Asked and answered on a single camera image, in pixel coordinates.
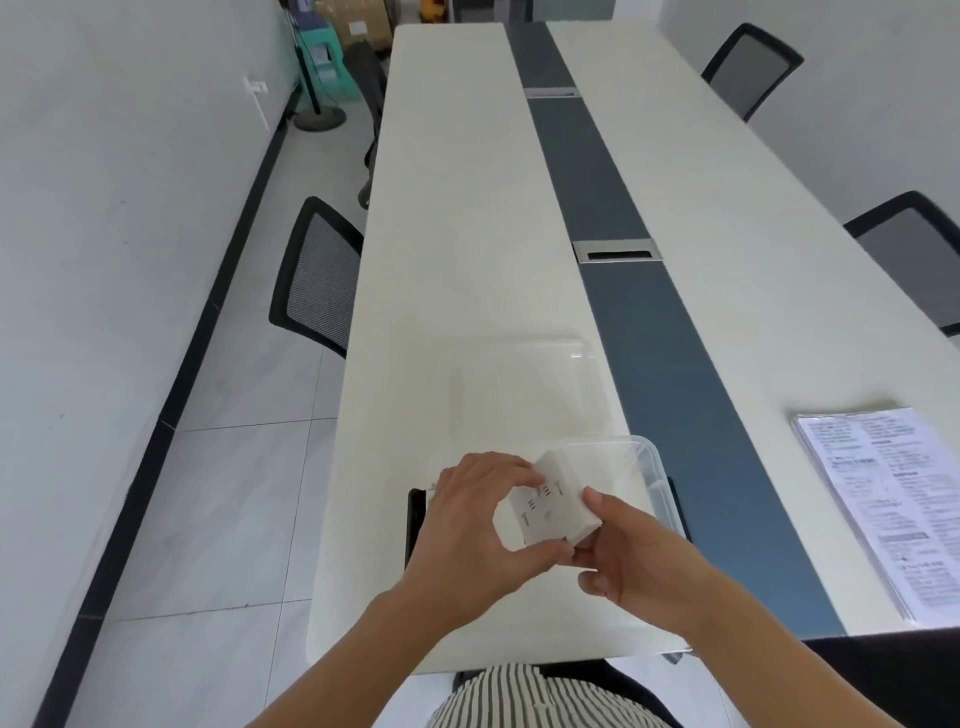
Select person's left hand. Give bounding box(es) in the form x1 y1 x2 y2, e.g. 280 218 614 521
403 451 576 636

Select person's right hand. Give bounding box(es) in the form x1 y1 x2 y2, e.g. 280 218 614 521
573 487 726 640

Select white cube power socket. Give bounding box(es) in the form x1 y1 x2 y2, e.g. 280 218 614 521
494 448 606 554

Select person's right forearm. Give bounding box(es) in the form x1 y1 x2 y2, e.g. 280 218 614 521
675 588 905 728

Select person's left forearm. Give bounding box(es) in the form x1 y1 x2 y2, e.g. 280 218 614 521
243 581 455 728

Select clear plastic container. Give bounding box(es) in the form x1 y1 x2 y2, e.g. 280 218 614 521
424 435 689 665

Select clear plastic lid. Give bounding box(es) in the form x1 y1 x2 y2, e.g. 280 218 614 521
448 336 610 444

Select striped shirt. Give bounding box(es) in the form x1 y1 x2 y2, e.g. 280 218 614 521
424 663 671 728

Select printed papers in clear sleeve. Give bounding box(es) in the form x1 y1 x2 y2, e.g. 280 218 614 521
789 406 960 630

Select black chair back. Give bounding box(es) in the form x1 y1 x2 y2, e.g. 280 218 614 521
801 627 960 728

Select black mesh office chair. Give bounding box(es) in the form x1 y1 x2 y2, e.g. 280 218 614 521
268 195 366 360
843 190 960 339
700 22 806 124
346 40 389 211

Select black round stand base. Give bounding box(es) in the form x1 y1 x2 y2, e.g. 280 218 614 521
291 105 348 134

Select stacked teal plastic stools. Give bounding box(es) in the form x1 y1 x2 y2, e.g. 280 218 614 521
294 21 348 108

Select brown cardboard box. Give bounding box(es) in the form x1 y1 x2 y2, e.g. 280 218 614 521
313 0 396 52

